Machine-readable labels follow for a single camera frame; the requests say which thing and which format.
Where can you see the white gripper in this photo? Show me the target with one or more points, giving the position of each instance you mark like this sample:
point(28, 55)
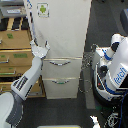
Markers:
point(39, 51)

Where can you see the bottom fridge drawer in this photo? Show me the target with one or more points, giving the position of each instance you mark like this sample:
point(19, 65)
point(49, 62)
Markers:
point(61, 88)

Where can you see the green android sticker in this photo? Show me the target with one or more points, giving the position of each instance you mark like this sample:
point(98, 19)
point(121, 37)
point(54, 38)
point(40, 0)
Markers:
point(43, 9)

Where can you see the grey box on cabinet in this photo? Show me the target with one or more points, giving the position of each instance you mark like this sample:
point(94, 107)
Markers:
point(13, 11)

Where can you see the middle fridge drawer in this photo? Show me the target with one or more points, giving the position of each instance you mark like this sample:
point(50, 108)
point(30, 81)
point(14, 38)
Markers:
point(61, 68)

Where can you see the fridge drawer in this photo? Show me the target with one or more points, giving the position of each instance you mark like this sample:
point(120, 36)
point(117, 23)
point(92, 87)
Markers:
point(61, 88)
point(61, 68)

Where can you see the white second arm gripper tip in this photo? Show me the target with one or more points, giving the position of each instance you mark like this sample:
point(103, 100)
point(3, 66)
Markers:
point(95, 121)

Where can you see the white fridge door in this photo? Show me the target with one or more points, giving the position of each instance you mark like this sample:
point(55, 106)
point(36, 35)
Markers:
point(65, 28)

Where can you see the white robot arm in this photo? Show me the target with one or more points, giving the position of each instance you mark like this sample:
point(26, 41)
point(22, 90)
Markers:
point(11, 103)

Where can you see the white refrigerator body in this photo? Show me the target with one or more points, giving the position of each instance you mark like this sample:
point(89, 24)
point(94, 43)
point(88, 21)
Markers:
point(63, 24)

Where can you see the wooden drawer cabinet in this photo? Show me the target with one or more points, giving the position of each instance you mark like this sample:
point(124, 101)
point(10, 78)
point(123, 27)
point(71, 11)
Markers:
point(15, 51)

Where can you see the white blue mobile robot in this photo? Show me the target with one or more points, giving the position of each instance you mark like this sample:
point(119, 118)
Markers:
point(110, 71)

